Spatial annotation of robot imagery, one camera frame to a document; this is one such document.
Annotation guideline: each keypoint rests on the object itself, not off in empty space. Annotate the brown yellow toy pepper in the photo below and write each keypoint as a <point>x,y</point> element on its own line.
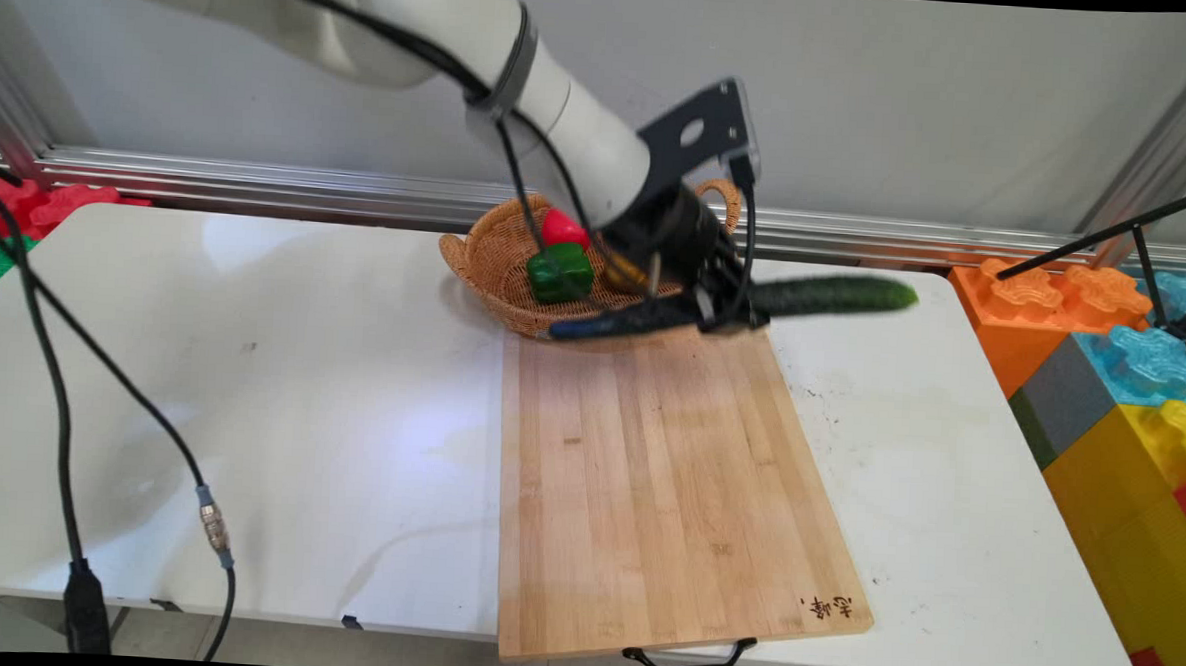
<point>624,272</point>

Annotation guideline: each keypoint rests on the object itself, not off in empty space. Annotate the blue giant building block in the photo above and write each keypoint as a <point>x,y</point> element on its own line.
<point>1152,362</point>

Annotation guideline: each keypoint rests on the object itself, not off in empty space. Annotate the horizontal aluminium rail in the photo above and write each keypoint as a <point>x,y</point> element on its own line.
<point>259,183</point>

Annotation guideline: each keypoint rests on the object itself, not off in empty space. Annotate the yellow giant building block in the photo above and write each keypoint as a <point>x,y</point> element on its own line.
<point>1125,516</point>

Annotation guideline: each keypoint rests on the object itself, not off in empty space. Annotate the slanted aluminium frame post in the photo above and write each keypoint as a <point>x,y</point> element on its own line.
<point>1161,168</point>

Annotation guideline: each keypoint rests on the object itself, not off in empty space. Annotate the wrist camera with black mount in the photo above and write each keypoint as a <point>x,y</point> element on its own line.
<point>723,108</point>

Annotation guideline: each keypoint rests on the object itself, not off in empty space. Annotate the dark green cucumber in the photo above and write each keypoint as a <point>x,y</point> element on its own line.
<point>835,296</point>

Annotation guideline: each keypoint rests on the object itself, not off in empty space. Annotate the grey giant building block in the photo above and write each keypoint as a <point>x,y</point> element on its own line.
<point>1066,399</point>

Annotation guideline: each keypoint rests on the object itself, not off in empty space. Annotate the black tripod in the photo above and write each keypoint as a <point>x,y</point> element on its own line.
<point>1087,244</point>

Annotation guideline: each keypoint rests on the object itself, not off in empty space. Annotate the green toy bell pepper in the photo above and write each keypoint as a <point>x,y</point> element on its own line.
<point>561,274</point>

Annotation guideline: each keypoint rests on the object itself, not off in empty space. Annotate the red toy pepper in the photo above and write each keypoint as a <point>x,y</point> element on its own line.
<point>560,232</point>

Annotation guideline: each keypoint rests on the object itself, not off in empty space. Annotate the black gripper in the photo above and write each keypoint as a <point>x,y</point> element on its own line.
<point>672,236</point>

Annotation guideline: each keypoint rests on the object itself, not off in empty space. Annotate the woven wicker basket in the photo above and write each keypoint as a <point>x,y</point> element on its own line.
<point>496,269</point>

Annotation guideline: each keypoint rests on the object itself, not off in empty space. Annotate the orange giant building block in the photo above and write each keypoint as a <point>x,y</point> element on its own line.
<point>1013,341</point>

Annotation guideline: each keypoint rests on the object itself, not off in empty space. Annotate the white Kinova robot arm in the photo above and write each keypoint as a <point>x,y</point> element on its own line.
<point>563,111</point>

